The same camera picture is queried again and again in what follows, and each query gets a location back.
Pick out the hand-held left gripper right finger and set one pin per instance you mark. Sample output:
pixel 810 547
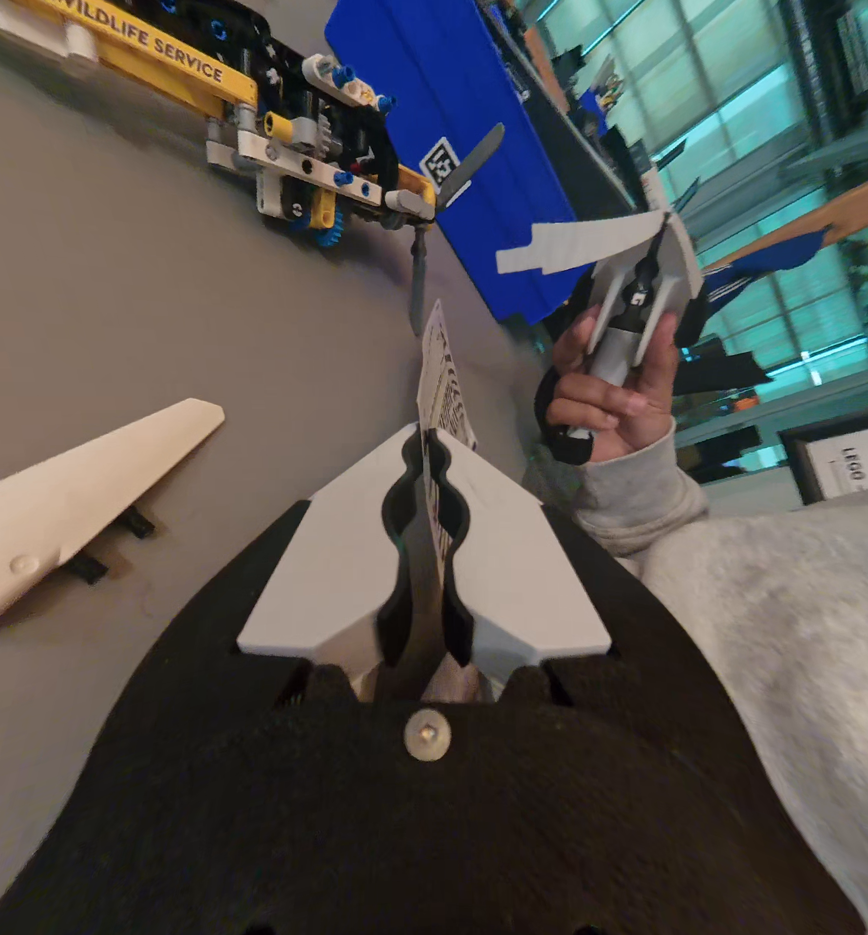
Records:
pixel 536 584

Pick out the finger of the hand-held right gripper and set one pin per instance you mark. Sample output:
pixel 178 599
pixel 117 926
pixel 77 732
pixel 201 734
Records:
pixel 679 270
pixel 613 281

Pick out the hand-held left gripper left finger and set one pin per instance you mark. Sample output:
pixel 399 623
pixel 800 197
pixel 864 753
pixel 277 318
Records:
pixel 317 577

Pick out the zebra sticker sheet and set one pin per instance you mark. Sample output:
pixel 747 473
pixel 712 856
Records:
pixel 445 380

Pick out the white lego wing panel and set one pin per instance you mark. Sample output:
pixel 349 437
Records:
pixel 76 497

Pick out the person's right forearm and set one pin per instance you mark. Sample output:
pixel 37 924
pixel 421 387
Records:
pixel 770 657

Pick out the yellow lego plane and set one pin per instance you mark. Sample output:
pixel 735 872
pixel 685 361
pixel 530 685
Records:
pixel 185 66

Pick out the blue flat panel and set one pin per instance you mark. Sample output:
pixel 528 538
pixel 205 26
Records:
pixel 763 267

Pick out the wooden board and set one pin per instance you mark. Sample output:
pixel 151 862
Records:
pixel 843 208

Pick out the blue storage bin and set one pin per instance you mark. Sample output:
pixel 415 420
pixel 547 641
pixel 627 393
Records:
pixel 441 87

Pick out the black framed white sign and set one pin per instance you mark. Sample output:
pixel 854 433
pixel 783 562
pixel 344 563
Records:
pixel 858 460

